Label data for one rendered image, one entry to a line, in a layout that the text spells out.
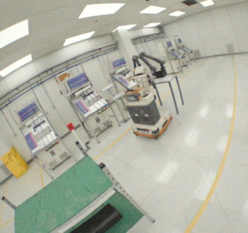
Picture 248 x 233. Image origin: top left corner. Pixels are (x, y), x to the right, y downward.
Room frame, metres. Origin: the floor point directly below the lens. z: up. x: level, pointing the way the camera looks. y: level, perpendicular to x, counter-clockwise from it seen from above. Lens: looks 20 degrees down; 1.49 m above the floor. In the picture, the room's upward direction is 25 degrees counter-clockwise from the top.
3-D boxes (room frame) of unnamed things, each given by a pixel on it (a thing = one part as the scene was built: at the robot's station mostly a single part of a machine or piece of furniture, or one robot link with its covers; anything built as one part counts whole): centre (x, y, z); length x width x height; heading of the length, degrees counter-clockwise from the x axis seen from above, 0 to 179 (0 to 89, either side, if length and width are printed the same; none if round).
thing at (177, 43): (6.73, -4.56, 0.95); 1.36 x 0.82 x 1.90; 32
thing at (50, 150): (2.40, 2.03, 0.66); 1.01 x 0.73 x 1.31; 32
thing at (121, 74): (3.94, -0.42, 0.65); 1.01 x 0.73 x 1.29; 32
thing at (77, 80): (3.24, 0.80, 1.52); 0.51 x 0.13 x 0.27; 122
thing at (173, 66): (5.98, -3.32, 0.95); 1.36 x 0.82 x 1.90; 32
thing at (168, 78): (2.67, -1.03, 0.40); 0.70 x 0.45 x 0.80; 37
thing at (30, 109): (2.57, 2.15, 0.95); 1.35 x 0.82 x 1.90; 32
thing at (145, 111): (2.15, -0.34, 0.59); 0.55 x 0.34 x 0.83; 37
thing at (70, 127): (2.54, 1.28, 0.39); 0.24 x 0.24 x 0.78; 32
